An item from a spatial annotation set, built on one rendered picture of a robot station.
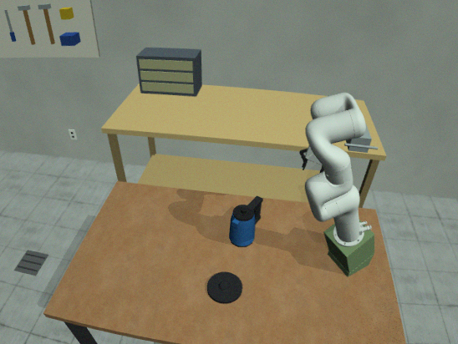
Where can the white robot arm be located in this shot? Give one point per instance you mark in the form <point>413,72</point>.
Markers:
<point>335,196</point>

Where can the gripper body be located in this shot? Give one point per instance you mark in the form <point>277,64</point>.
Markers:
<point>310,156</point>

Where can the blue electric kettle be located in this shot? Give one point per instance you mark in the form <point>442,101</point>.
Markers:
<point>243,219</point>

